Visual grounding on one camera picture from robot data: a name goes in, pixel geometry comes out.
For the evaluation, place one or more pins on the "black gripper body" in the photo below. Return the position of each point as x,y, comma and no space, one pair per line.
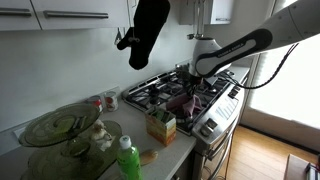
191,81

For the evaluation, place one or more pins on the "pink cloth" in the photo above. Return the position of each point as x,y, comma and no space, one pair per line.
185,105

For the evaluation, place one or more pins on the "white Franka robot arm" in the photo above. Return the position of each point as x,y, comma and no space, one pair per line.
286,26

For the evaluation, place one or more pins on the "stainless steel gas stove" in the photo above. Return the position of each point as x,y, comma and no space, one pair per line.
220,116

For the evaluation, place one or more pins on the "silver stove knob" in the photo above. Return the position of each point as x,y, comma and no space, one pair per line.
205,131
211,123
237,88
232,94

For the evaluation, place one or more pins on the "steel cooking pot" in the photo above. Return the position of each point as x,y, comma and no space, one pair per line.
180,70

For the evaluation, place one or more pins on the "orange carton box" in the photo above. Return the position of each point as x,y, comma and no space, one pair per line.
160,128

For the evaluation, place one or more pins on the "hanging metal kitchen utensils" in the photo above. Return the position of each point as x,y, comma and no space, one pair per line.
199,20

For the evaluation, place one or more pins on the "black oven mitt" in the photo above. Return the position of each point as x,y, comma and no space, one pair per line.
146,33

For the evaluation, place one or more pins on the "red white tin can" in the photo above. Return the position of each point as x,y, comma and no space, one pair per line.
95,102
111,101

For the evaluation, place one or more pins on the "green plastic bottle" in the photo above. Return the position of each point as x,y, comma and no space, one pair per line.
129,163

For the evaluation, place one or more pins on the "white garlic bulbs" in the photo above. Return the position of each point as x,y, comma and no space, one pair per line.
101,135

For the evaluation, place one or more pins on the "brown wooden box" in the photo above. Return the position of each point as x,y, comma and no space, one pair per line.
295,168

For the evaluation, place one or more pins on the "green glass tiered stand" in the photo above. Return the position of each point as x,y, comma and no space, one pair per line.
60,126

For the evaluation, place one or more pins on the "white upper cabinet drawer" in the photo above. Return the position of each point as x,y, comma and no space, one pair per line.
76,5

